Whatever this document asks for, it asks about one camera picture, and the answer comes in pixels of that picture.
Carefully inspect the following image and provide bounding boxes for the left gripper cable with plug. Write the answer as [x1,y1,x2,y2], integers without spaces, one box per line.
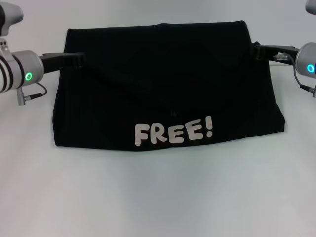
[16,82,48,107]

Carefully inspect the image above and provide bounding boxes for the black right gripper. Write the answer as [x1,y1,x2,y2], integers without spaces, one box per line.
[253,44,300,66]

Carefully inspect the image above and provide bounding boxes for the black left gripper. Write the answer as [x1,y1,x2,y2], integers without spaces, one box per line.
[40,52,86,75]

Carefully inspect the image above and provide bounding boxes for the gripper cable with plug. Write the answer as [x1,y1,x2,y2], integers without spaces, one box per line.
[16,82,48,107]
[275,52,316,99]

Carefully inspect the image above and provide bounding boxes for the black shirt with FREE print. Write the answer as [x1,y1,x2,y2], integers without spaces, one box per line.
[51,20,286,149]

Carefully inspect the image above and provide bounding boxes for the right gripper cable with plug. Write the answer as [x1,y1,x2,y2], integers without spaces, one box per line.
[275,52,316,99]

